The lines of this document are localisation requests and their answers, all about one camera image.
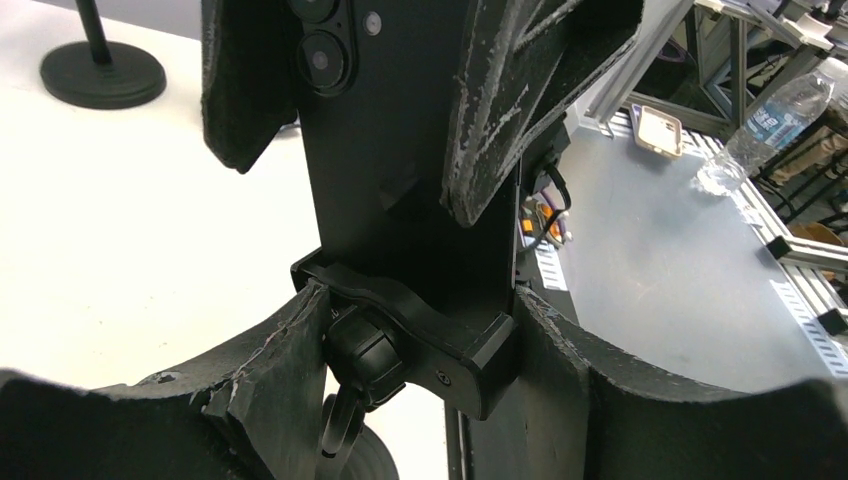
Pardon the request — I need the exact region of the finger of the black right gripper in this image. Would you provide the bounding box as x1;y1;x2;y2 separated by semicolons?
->
201;0;300;174
441;0;644;228

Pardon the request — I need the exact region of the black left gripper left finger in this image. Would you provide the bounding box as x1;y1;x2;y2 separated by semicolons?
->
1;283;330;479

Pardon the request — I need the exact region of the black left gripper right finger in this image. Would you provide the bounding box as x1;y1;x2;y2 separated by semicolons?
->
510;286;848;480

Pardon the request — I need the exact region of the black phone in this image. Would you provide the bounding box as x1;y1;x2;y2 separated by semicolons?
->
287;1;517;318

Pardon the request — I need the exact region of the black phone stand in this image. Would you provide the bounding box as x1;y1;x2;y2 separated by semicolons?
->
291;250;519;479
39;0;167;110

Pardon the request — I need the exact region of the clear plastic water bottle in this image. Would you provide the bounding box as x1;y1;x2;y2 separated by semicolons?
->
692;58;847;197

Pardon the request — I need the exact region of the white slotted cable duct right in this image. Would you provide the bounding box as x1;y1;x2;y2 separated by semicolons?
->
534;242;568;292

